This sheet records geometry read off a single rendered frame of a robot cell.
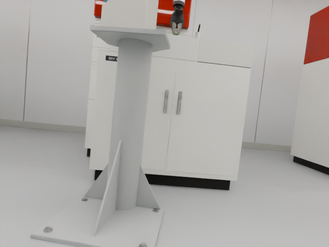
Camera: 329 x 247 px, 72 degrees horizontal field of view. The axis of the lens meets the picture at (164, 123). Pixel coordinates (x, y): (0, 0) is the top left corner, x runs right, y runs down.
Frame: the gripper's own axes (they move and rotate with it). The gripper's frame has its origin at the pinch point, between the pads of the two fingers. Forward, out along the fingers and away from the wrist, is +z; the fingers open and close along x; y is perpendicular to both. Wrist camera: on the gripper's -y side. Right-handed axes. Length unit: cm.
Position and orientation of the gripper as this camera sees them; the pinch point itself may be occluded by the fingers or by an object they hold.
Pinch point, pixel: (176, 35)
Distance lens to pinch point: 154.5
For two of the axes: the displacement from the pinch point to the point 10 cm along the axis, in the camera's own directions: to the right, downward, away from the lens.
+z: -1.0, 9.9, 0.7
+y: -0.7, -0.8, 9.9
